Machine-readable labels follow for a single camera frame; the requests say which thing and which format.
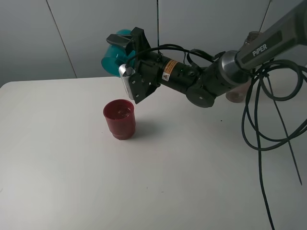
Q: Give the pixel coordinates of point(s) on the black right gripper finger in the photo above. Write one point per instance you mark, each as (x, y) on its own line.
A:
(122, 41)

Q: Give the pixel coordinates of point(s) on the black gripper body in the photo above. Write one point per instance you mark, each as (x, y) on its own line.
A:
(149, 69)

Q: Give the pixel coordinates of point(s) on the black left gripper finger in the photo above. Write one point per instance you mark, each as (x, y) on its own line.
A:
(137, 41)

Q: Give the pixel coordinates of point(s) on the teal transparent plastic cup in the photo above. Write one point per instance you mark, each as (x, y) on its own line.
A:
(115, 55)

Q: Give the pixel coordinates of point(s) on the smoky transparent water bottle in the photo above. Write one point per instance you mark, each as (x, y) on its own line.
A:
(238, 94)

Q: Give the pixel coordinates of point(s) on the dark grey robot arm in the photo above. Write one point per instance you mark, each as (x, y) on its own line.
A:
(198, 75)

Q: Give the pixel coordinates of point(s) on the red plastic cup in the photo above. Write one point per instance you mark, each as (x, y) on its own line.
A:
(120, 118)

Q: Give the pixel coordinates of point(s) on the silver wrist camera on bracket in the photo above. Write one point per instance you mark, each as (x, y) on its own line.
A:
(128, 75)

